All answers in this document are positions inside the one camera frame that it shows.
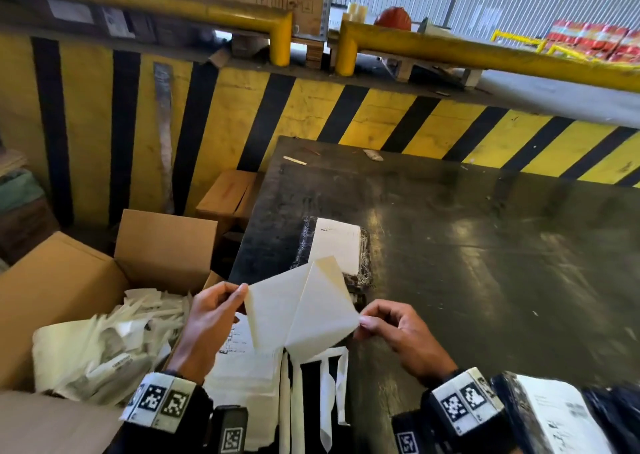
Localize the person's left hand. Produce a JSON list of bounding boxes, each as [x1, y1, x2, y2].
[[167, 282, 249, 385]]

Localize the person's right hand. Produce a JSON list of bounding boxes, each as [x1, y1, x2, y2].
[[353, 298, 459, 385]]

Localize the open brown cardboard box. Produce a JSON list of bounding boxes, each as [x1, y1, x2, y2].
[[0, 209, 223, 454]]

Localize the small brown cardboard box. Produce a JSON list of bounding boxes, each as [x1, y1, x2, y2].
[[195, 170, 265, 235]]

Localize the white backing paper strip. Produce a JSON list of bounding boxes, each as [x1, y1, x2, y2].
[[279, 351, 292, 454], [319, 358, 336, 452], [291, 361, 306, 454], [335, 347, 350, 425]]

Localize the white table with wooden legs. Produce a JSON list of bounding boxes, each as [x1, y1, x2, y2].
[[395, 18, 483, 91]]

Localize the yellow guard rail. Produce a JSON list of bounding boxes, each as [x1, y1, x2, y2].
[[335, 20, 640, 94], [0, 0, 293, 68]]

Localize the stack of white labels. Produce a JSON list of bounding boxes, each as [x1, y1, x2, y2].
[[203, 313, 286, 452]]

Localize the stack of red drink packs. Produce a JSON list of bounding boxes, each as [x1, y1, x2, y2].
[[545, 20, 640, 64]]

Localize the printed label paper sheet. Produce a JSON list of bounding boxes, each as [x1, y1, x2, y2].
[[243, 256, 361, 365], [517, 374, 616, 454]]

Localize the yellow black striped barrier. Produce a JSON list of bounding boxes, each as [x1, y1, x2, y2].
[[0, 33, 640, 229]]

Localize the white paper tag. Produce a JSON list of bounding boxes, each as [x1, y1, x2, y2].
[[47, 0, 95, 25], [102, 7, 136, 39]]

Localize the pile of crumpled backing paper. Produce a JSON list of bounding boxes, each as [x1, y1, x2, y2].
[[32, 288, 193, 407]]

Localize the stack black packets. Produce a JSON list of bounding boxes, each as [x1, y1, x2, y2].
[[291, 216, 373, 309]]

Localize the green covered dark box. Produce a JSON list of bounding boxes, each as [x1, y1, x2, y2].
[[0, 168, 60, 265]]

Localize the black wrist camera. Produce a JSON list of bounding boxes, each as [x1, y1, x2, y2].
[[391, 411, 426, 454], [207, 405, 249, 454]]

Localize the small yellow floor rail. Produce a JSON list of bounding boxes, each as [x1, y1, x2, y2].
[[491, 29, 549, 53], [547, 43, 601, 63]]

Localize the dark top side table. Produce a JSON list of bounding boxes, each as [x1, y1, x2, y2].
[[0, 148, 29, 177]]

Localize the wooden pallet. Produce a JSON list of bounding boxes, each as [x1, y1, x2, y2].
[[232, 36, 326, 69]]

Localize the red hard hat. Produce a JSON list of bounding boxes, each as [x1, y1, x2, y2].
[[373, 6, 413, 32]]

